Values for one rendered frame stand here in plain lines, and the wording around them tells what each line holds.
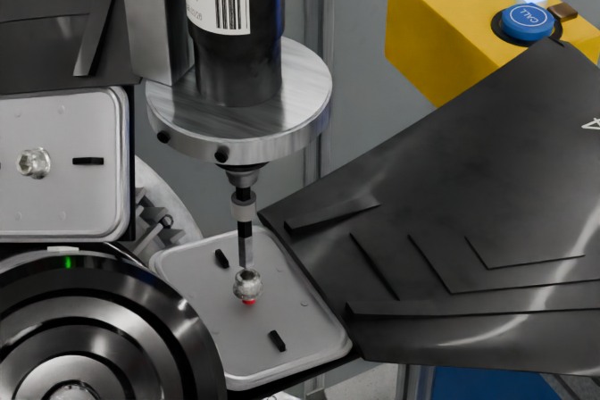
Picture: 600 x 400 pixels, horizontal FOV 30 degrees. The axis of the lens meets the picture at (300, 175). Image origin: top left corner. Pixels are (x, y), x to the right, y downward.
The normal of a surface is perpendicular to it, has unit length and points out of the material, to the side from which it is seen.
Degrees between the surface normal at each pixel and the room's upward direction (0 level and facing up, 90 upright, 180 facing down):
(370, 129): 90
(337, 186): 4
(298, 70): 0
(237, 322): 6
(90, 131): 53
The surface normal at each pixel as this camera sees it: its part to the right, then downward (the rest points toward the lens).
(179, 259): 0.10, -0.78
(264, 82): 0.60, 0.53
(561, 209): 0.21, -0.63
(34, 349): 0.41, 0.05
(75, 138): -0.48, -0.03
